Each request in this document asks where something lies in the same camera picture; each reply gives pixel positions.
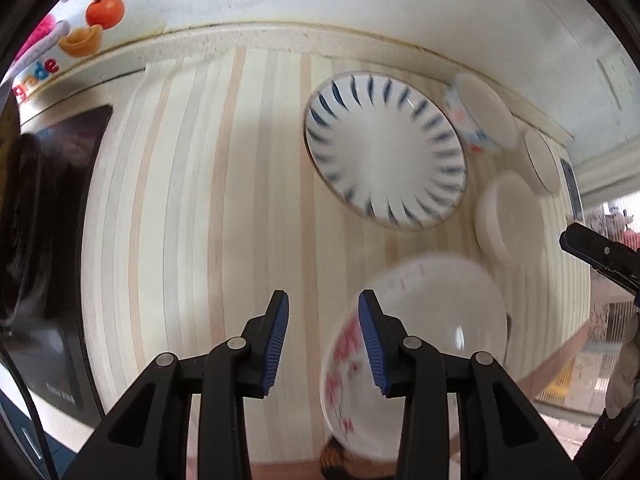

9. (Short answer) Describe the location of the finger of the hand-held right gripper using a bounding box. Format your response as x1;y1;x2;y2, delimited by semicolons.
559;222;640;307

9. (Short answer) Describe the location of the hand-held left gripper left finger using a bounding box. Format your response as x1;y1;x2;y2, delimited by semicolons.
62;289;291;480

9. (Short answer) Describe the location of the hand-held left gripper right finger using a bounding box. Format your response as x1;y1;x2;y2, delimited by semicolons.
358;289;583;480

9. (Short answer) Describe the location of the red floral white bowl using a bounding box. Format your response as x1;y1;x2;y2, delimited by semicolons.
319;254;510;462

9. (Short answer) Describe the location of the blue rimmed white bowl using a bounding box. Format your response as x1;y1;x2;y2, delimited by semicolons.
444;73;519;154

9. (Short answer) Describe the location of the blue striped white plate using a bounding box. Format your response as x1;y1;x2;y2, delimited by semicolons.
304;71;469;231

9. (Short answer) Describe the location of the person's right hand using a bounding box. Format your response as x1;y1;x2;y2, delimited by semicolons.
604;312;640;421

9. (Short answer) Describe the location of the striped cat print tablecloth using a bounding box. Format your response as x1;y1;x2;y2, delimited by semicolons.
80;42;593;480

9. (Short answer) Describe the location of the black gas cooktop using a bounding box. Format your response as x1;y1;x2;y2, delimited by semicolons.
0;104;115;428

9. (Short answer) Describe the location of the pink fuzzy letter sticker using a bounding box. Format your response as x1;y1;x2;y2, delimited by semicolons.
16;12;69;63

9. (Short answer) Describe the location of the white wall socket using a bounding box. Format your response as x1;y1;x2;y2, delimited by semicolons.
597;52;634;109

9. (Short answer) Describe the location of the orange ingot wall sticker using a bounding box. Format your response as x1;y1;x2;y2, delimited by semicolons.
58;27;104;59

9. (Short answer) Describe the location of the colourful letters wall sticker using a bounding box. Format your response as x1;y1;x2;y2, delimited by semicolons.
9;56;62;102

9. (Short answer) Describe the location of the orange fruit wall sticker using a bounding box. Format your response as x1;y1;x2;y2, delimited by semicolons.
85;0;126;29

